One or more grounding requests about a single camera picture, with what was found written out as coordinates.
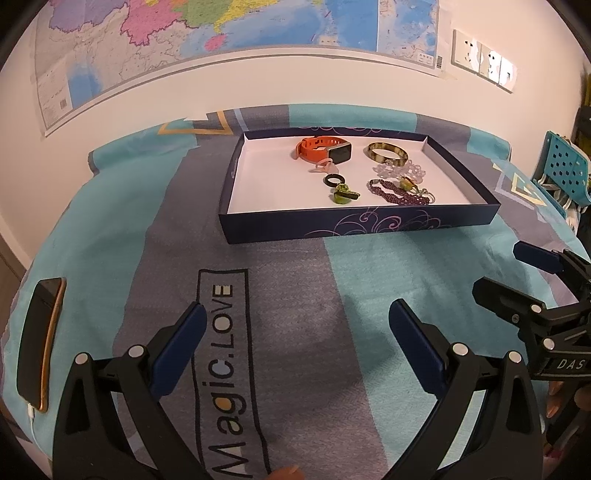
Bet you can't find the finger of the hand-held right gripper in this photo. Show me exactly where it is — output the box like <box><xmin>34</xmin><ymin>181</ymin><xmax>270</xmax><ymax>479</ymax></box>
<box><xmin>513</xmin><ymin>241</ymin><xmax>591</xmax><ymax>302</ymax></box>
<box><xmin>472</xmin><ymin>276</ymin><xmax>591</xmax><ymax>341</ymax></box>

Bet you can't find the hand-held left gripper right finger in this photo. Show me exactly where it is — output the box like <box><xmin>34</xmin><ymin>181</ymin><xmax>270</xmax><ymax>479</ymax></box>
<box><xmin>385</xmin><ymin>299</ymin><xmax>548</xmax><ymax>480</ymax></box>

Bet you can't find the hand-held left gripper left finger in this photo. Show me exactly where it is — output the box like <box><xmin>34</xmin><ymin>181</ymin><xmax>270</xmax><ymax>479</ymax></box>
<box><xmin>52</xmin><ymin>301</ymin><xmax>208</xmax><ymax>480</ymax></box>

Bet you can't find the maroon beaded bracelet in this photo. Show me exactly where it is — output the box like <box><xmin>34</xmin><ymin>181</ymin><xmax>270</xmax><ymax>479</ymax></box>
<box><xmin>367</xmin><ymin>179</ymin><xmax>428</xmax><ymax>206</ymax></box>

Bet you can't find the clear crystal bead bracelet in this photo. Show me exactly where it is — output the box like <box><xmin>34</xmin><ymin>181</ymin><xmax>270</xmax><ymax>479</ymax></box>
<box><xmin>373</xmin><ymin>159</ymin><xmax>426</xmax><ymax>182</ymax></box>

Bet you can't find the green bead hair tie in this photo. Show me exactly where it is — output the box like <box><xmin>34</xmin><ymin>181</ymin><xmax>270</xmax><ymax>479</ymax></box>
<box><xmin>329</xmin><ymin>183</ymin><xmax>362</xmax><ymax>205</ymax></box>

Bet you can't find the tortoiseshell bangle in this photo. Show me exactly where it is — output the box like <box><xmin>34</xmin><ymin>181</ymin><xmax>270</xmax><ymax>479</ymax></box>
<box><xmin>367</xmin><ymin>142</ymin><xmax>408</xmax><ymax>166</ymax></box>

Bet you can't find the dark blue box tray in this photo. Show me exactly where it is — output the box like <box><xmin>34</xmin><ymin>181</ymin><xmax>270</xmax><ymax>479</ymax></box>
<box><xmin>218</xmin><ymin>129</ymin><xmax>502</xmax><ymax>245</ymax></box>

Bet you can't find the orange smartwatch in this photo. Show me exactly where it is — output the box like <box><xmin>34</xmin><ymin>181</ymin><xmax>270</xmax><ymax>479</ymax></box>
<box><xmin>295</xmin><ymin>137</ymin><xmax>352</xmax><ymax>166</ymax></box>

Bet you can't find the person's right hand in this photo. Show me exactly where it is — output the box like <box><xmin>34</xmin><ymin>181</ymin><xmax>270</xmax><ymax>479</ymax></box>
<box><xmin>542</xmin><ymin>378</ymin><xmax>577</xmax><ymax>468</ymax></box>

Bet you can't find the person's left hand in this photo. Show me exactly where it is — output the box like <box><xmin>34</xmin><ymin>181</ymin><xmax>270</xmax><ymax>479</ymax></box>
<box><xmin>265</xmin><ymin>465</ymin><xmax>303</xmax><ymax>480</ymax></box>

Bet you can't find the blue perforated basket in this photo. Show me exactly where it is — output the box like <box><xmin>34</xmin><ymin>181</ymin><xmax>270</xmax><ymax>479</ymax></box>
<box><xmin>531</xmin><ymin>130</ymin><xmax>591</xmax><ymax>208</ymax></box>

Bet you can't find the teal and grey printed blanket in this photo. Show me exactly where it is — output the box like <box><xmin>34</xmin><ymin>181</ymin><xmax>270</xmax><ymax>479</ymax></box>
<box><xmin>0</xmin><ymin>105</ymin><xmax>591</xmax><ymax>480</ymax></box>

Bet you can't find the smartphone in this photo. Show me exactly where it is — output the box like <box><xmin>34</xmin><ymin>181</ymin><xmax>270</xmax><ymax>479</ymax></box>
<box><xmin>16</xmin><ymin>277</ymin><xmax>68</xmax><ymax>413</ymax></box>

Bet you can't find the white charging cable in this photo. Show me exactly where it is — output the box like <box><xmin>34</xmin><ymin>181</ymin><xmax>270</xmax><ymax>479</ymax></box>
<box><xmin>25</xmin><ymin>402</ymin><xmax>54</xmax><ymax>455</ymax></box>

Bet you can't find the white wall socket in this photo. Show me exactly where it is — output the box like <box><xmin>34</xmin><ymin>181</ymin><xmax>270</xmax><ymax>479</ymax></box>
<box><xmin>478</xmin><ymin>41</ymin><xmax>502</xmax><ymax>85</ymax></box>
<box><xmin>498</xmin><ymin>53</ymin><xmax>517</xmax><ymax>93</ymax></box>
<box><xmin>451</xmin><ymin>28</ymin><xmax>483</xmax><ymax>77</ymax></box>

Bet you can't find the colourful wall map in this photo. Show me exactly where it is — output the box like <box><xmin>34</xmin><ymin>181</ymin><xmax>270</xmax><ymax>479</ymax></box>
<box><xmin>30</xmin><ymin>0</ymin><xmax>445</xmax><ymax>138</ymax></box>

